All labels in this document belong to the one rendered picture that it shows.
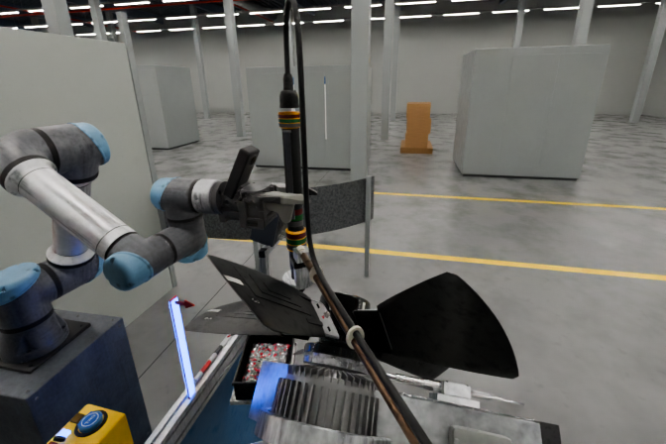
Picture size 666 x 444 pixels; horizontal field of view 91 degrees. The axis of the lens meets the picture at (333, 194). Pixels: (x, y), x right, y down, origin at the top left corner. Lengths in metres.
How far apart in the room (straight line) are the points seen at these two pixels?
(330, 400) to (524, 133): 6.42
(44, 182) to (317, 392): 0.68
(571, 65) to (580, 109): 0.74
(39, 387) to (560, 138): 6.96
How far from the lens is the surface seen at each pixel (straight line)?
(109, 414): 0.93
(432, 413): 0.75
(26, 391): 1.21
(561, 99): 6.95
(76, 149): 1.01
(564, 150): 7.12
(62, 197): 0.85
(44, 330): 1.27
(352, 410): 0.70
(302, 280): 0.72
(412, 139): 8.70
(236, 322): 0.86
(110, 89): 2.77
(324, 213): 2.68
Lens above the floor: 1.71
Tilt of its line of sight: 18 degrees down
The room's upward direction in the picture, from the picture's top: 1 degrees counter-clockwise
